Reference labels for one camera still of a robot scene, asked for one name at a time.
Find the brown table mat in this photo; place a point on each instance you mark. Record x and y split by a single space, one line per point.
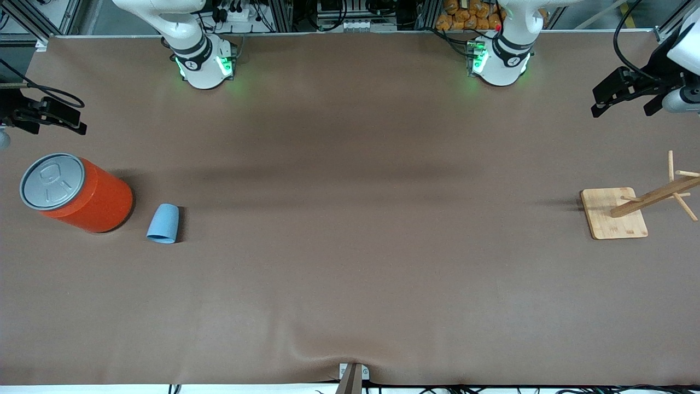
350 219

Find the white power strip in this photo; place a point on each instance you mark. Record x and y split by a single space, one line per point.
229 11

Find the wooden mug tree stand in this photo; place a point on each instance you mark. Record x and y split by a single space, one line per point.
612 216

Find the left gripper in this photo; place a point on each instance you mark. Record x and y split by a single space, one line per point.
654 77

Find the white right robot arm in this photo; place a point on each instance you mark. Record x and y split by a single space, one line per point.
202 65

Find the metal clamp bracket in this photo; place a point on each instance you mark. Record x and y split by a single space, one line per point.
353 377

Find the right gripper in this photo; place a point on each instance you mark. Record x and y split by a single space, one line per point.
9 107

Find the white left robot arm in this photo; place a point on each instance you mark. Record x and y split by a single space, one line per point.
506 60

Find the bag of orange items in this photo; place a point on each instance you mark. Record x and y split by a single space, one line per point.
470 13

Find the white connector strip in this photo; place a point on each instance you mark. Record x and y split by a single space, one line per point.
355 24

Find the blue plastic cup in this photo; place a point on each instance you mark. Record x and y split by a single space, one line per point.
164 223

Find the orange can with grey lid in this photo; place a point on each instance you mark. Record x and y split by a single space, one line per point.
93 200

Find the aluminium frame profile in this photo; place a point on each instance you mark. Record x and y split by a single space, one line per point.
24 19
664 30

